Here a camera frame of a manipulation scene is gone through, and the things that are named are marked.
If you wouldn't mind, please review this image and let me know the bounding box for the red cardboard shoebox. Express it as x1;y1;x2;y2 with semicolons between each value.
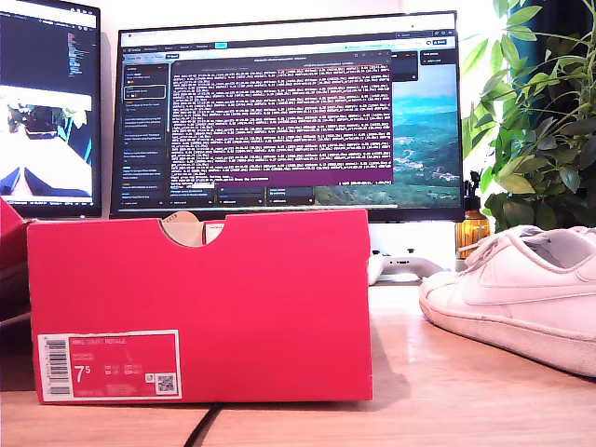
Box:
26;208;374;405

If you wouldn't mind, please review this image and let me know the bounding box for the white leather sneaker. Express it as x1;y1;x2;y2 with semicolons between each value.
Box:
418;225;596;378

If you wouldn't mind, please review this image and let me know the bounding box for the red shoebox lid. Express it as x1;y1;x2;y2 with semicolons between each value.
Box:
0;197;34;322

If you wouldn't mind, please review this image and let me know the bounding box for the large black computer monitor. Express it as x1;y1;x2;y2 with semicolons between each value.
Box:
110;9;467;224

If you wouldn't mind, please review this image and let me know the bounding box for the white game controller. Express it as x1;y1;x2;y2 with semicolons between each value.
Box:
367;249;446;286

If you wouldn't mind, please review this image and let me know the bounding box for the tan cardboard insert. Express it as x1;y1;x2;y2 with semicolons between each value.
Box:
160;210;207;248

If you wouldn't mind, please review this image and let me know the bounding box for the amber pump bottle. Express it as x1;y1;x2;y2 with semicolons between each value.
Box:
455;169;491;260

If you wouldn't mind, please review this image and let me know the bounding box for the green leafy houseplant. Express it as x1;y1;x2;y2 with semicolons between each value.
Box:
460;0;596;234

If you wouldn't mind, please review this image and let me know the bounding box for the small black computer monitor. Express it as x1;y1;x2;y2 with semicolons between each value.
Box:
0;0;102;219

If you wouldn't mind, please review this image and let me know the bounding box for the black cable on table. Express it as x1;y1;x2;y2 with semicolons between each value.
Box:
183;402;224;447

